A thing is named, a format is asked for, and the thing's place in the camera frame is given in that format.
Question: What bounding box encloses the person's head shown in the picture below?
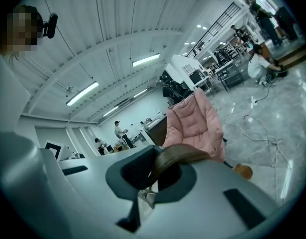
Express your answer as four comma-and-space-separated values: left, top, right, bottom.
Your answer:
0, 5, 44, 59

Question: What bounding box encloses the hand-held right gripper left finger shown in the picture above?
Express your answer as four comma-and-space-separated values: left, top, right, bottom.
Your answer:
40, 144, 164, 239

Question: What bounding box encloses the person's white shirt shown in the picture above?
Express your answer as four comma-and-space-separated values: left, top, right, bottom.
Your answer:
0, 46, 32, 134

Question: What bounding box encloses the long ceiling light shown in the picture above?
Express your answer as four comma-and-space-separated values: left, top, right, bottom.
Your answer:
132, 88, 149, 99
65, 81, 100, 107
131, 53, 161, 68
102, 106, 119, 118

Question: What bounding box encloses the white cable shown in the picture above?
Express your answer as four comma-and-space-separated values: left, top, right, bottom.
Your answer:
225, 108, 291, 167

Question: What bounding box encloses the pink padded seat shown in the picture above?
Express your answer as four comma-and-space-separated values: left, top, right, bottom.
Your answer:
162, 87, 227, 163

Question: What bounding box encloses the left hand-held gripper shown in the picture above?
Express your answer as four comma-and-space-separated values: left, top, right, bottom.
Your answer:
0, 130, 72, 237

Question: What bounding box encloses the orange fuzzy object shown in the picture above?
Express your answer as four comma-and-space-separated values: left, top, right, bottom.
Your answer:
231, 163, 254, 181

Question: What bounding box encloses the black cable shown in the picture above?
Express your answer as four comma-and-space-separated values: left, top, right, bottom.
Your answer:
254, 78, 276, 102

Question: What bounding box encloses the black head-mounted camera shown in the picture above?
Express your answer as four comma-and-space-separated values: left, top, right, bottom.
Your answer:
42, 12, 59, 39

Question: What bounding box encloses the brown leather backpack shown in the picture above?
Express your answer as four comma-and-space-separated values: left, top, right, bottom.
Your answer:
152, 144, 211, 192

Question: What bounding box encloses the black monitor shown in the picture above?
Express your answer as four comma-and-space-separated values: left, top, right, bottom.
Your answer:
189, 69, 205, 85

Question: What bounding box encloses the dark brown counter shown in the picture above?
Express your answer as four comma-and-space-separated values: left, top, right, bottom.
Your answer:
142, 115, 168, 146

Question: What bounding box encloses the black metal railing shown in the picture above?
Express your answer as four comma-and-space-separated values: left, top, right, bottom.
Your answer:
186, 1, 243, 58

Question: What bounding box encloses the white cabinet unit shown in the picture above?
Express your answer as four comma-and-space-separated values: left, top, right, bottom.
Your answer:
164, 54, 204, 90

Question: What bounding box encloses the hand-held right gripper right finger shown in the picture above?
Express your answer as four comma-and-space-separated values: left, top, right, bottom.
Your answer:
134, 159, 293, 239

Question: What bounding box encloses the black metal frame table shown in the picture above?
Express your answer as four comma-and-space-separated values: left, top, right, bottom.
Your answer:
214, 60, 245, 92

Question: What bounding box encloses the wooden platform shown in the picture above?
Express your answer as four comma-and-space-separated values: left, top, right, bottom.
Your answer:
269, 43, 306, 67

